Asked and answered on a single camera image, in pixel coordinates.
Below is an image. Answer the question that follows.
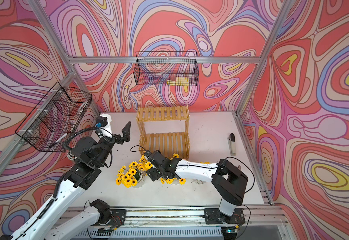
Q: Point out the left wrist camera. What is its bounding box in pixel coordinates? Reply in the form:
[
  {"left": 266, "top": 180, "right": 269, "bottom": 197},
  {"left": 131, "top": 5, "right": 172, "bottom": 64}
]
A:
[{"left": 94, "top": 113, "right": 112, "bottom": 138}]

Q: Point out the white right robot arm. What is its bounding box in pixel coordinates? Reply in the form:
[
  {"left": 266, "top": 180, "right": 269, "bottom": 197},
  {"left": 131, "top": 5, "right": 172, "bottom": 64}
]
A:
[{"left": 142, "top": 150, "right": 249, "bottom": 225}]

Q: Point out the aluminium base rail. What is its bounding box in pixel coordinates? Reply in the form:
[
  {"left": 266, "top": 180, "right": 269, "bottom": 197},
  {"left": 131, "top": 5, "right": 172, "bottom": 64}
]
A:
[{"left": 42, "top": 205, "right": 289, "bottom": 240}]

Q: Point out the clear cup of pencils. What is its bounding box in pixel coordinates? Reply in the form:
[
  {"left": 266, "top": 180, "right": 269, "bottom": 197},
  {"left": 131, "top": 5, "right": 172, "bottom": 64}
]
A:
[{"left": 67, "top": 151, "right": 77, "bottom": 162}]

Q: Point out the black wire basket wall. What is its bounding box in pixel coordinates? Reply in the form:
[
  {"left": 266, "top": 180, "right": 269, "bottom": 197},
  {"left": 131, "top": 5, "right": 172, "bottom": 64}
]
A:
[
  {"left": 133, "top": 51, "right": 199, "bottom": 87},
  {"left": 15, "top": 83, "right": 92, "bottom": 153}
]

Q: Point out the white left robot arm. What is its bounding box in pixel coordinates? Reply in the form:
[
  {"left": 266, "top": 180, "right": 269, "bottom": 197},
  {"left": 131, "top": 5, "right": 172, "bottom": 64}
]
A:
[{"left": 0, "top": 117, "right": 131, "bottom": 240}]

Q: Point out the black wire basket left wall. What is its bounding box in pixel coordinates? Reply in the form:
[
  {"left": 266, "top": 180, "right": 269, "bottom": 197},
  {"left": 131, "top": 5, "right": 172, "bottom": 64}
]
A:
[{"left": 15, "top": 83, "right": 92, "bottom": 153}]

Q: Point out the yellow sticky notes pad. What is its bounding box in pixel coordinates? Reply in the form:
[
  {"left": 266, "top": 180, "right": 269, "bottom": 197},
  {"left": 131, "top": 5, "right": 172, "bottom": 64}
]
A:
[{"left": 166, "top": 77, "right": 190, "bottom": 87}]

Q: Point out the black wire basket back wall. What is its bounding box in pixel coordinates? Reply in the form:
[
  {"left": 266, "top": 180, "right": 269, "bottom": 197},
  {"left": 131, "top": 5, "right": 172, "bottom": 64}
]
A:
[{"left": 133, "top": 51, "right": 199, "bottom": 87}]

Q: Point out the white marker in basket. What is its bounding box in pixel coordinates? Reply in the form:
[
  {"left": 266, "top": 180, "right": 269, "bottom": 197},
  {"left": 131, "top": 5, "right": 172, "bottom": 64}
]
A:
[{"left": 49, "top": 133, "right": 67, "bottom": 148}]

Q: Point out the wooden two-tier shelf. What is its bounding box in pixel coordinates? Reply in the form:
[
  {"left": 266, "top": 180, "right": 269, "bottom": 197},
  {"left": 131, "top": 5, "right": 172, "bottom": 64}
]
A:
[{"left": 136, "top": 106, "right": 190, "bottom": 159}]

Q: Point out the white and black stapler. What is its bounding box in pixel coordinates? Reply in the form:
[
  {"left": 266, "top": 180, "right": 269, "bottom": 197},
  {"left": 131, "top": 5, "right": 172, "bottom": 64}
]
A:
[{"left": 228, "top": 133, "right": 237, "bottom": 156}]

